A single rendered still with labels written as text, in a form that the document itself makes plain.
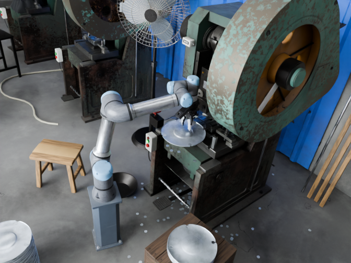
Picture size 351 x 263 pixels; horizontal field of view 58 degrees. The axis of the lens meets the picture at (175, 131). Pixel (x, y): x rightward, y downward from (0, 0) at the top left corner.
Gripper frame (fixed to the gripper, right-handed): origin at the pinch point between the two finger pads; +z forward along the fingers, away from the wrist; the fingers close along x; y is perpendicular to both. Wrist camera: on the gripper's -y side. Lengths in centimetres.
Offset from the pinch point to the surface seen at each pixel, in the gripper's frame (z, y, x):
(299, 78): -52, 23, -54
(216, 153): 10.9, 9.1, -22.2
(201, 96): -17.9, 13.6, 2.6
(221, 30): -62, 18, -1
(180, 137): 2.1, -8.2, -5.1
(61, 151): 46, -58, 76
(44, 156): 46, -71, 77
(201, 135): 1.9, 4.9, -11.1
